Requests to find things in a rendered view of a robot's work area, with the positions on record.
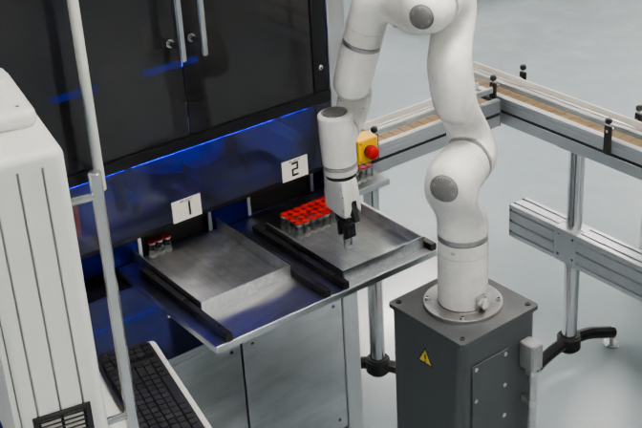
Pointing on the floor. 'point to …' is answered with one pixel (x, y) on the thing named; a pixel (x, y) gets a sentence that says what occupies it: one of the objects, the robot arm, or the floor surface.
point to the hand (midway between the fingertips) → (346, 227)
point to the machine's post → (334, 20)
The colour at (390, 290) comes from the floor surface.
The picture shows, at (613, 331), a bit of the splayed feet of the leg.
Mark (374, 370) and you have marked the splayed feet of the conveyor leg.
